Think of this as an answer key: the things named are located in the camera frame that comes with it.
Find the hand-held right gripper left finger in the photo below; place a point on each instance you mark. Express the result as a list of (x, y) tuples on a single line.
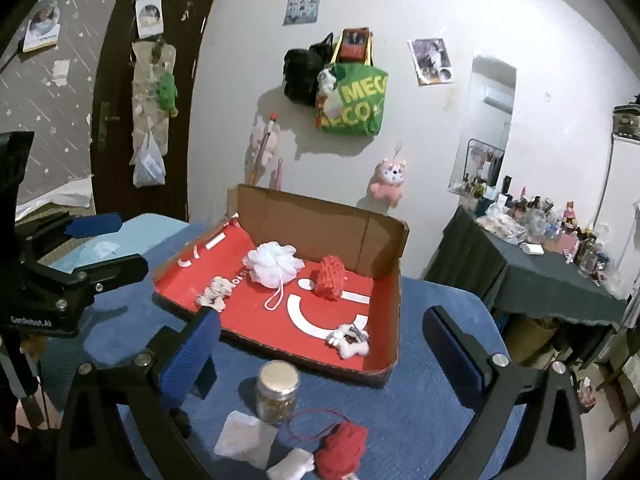
[(192, 350)]

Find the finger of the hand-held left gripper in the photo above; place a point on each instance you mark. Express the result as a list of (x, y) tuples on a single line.
[(115, 267), (95, 225)]

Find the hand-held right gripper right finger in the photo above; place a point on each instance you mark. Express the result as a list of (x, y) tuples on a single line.
[(452, 355)]

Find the cardboard box with red lining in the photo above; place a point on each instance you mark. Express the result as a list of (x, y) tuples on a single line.
[(240, 310)]

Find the cream crochet flower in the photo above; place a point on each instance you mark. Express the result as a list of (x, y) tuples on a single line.
[(217, 290)]

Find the white plush bone with bow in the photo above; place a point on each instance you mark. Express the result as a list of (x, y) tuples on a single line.
[(345, 345)]

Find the white mesh bath pouf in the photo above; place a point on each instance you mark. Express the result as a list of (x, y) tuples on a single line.
[(272, 260)]

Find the red mesh bath pouf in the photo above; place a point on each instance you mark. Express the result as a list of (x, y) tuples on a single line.
[(330, 277)]

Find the plain white plush bone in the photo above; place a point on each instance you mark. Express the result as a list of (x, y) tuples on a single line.
[(292, 465)]

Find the light blue bedsheet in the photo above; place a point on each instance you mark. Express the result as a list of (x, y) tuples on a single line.
[(135, 230)]

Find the white paper sheet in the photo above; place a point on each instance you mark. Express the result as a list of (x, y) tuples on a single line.
[(55, 197)]

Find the clear plastic bag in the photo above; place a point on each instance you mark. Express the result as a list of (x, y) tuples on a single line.
[(149, 165)]

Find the glass jar with gold lid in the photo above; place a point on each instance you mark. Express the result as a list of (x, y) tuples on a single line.
[(277, 390)]

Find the blue terry towel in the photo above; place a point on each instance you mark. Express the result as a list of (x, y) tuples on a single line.
[(400, 435)]

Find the white cotton pad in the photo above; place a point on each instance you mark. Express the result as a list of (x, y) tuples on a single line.
[(242, 440)]

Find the dresser with dark cloth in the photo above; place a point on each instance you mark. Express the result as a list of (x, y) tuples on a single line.
[(525, 275)]

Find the hanging door organizer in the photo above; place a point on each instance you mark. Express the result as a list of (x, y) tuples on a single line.
[(145, 110)]

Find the green plush toy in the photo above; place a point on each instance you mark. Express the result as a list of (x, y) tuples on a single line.
[(166, 92)]

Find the cluttered dresser table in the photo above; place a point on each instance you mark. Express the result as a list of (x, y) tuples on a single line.
[(540, 220)]

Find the dark wooden door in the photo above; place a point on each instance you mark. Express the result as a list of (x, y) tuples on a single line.
[(115, 60)]

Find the pale pink plush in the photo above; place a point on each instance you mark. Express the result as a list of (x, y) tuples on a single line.
[(260, 142)]

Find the pink plush cat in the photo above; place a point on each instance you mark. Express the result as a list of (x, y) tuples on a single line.
[(390, 180)]

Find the pink plastic stick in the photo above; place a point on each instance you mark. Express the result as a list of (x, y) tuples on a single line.
[(279, 175)]

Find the stick with orange tip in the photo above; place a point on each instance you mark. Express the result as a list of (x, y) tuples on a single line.
[(267, 140)]

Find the photo on door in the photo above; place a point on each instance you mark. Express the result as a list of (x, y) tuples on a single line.
[(149, 17)]

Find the white wardrobe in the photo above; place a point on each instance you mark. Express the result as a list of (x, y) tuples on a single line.
[(627, 170)]

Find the black bag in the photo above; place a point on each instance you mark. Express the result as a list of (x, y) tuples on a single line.
[(302, 75)]

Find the green tote bag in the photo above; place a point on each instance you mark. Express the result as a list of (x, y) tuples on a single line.
[(357, 105)]

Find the dark case on wardrobe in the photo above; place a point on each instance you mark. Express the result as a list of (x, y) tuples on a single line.
[(629, 117)]

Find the red box in tote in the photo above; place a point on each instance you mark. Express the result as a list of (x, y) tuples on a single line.
[(355, 45)]

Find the portrait wall poster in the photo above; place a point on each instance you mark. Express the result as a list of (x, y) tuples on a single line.
[(42, 22)]

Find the wall mirror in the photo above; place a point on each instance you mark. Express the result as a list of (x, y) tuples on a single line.
[(487, 110)]

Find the wall photo poster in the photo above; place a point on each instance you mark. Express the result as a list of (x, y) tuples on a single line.
[(430, 60)]

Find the small blue wall poster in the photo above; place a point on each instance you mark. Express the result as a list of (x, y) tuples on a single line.
[(301, 7)]

